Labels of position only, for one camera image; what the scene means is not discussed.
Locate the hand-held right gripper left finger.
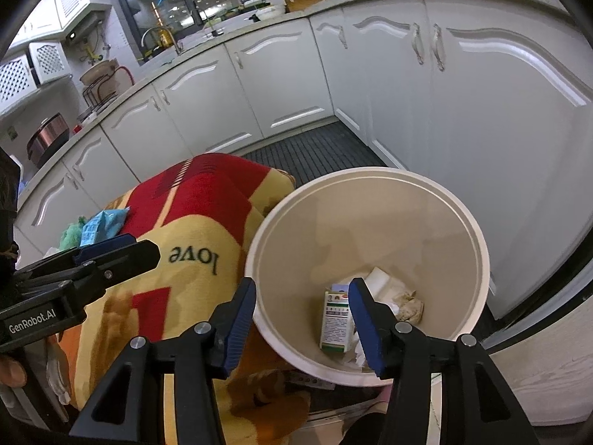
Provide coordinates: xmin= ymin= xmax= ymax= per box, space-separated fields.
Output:
xmin=69 ymin=277 xmax=257 ymax=445

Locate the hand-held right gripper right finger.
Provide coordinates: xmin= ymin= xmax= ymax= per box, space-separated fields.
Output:
xmin=348 ymin=277 xmax=540 ymax=445

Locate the white tissue pack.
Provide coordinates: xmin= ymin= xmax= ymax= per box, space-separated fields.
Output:
xmin=366 ymin=266 xmax=405 ymax=307

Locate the small printed carton box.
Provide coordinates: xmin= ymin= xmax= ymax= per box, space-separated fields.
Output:
xmin=319 ymin=290 xmax=357 ymax=353

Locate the blue snack packet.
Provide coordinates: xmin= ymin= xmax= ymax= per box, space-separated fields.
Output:
xmin=80 ymin=208 xmax=130 ymax=247

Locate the brown paper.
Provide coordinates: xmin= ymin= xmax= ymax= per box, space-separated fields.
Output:
xmin=394 ymin=290 xmax=425 ymax=323

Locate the white lattice storage box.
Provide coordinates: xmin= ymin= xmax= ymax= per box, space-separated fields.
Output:
xmin=0 ymin=53 xmax=38 ymax=112
xmin=28 ymin=41 xmax=72 ymax=85

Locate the red yellow printed blanket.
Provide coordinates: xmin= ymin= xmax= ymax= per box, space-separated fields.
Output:
xmin=56 ymin=153 xmax=311 ymax=445

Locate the white paper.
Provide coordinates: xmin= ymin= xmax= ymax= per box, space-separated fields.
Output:
xmin=340 ymin=329 xmax=374 ymax=372

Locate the brown electric rice cooker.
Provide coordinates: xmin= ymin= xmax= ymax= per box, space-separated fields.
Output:
xmin=25 ymin=112 xmax=70 ymax=168

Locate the metal faucet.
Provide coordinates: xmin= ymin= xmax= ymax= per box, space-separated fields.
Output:
xmin=140 ymin=27 xmax=183 ymax=57

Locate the black ribbed floor mat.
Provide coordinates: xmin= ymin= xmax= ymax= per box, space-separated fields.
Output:
xmin=241 ymin=121 xmax=387 ymax=188

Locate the row of white kitchen cabinets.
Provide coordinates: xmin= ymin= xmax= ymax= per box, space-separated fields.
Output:
xmin=13 ymin=0 xmax=593 ymax=320

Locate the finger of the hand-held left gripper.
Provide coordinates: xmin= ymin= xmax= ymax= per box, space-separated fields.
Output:
xmin=14 ymin=234 xmax=138 ymax=272
xmin=14 ymin=240 xmax=161 ymax=309

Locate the green cloth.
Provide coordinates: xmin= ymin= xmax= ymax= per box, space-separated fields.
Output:
xmin=59 ymin=215 xmax=89 ymax=251

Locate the beige clay pot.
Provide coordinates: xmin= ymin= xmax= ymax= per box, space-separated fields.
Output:
xmin=80 ymin=58 xmax=136 ymax=103

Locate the beige plastic trash bin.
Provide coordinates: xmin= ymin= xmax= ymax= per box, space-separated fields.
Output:
xmin=244 ymin=167 xmax=491 ymax=388

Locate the person's left hand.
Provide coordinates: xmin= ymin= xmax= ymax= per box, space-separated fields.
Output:
xmin=44 ymin=334 xmax=71 ymax=405

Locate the white wall cabinet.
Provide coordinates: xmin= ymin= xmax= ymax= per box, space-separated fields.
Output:
xmin=7 ymin=0 xmax=114 ymax=54

